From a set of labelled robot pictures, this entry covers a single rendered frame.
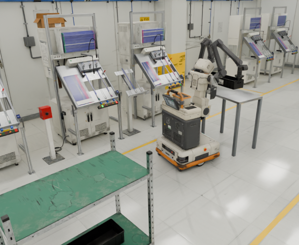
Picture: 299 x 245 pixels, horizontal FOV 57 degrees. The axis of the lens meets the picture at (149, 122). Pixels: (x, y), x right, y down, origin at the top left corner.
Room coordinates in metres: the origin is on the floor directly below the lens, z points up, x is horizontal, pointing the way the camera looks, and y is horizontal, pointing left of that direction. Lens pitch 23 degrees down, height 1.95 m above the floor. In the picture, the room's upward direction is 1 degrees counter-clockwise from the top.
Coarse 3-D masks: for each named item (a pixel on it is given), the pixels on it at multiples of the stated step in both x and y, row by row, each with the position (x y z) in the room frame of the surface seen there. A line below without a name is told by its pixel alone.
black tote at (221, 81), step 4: (212, 72) 3.96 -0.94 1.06; (216, 72) 3.91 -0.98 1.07; (228, 76) 3.71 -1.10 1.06; (232, 76) 3.64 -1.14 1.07; (220, 80) 3.60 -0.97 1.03; (224, 80) 3.54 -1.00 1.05; (228, 80) 3.48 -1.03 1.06; (232, 80) 3.64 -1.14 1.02; (236, 80) 3.58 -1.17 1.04; (220, 84) 3.60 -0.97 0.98; (224, 84) 3.54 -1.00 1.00; (228, 84) 3.48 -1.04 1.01; (232, 84) 3.41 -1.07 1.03; (236, 84) 3.41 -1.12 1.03; (240, 84) 3.45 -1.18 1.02; (232, 88) 3.41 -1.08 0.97; (236, 88) 3.42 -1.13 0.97
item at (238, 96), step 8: (224, 88) 4.02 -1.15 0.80; (216, 96) 3.73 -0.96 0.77; (224, 96) 3.63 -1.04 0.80; (232, 96) 3.62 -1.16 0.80; (240, 96) 3.62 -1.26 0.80; (248, 96) 3.61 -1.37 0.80; (256, 96) 3.60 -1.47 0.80; (224, 104) 4.15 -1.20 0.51; (240, 104) 3.38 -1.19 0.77; (224, 112) 4.15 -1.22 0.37; (256, 112) 3.60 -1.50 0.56; (256, 120) 3.59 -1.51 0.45; (256, 128) 3.57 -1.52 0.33; (256, 136) 3.58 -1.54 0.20; (232, 152) 3.39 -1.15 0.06
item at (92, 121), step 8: (64, 96) 4.43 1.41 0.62; (56, 104) 4.06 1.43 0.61; (64, 104) 4.02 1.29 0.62; (72, 104) 4.01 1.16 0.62; (104, 104) 4.20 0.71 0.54; (56, 112) 4.10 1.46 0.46; (80, 112) 3.92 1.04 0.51; (88, 112) 4.01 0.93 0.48; (96, 112) 4.10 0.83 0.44; (104, 112) 4.20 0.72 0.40; (56, 120) 4.14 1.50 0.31; (64, 120) 3.91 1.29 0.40; (72, 120) 3.83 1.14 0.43; (80, 120) 3.91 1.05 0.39; (88, 120) 4.00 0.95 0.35; (96, 120) 4.09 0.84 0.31; (104, 120) 4.19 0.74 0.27; (56, 128) 4.19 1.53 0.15; (72, 128) 3.82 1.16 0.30; (80, 128) 3.90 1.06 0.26; (88, 128) 3.99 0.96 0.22; (96, 128) 4.08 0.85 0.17; (104, 128) 4.18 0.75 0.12; (72, 136) 3.81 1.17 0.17; (80, 136) 3.90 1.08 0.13; (88, 136) 3.98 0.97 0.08
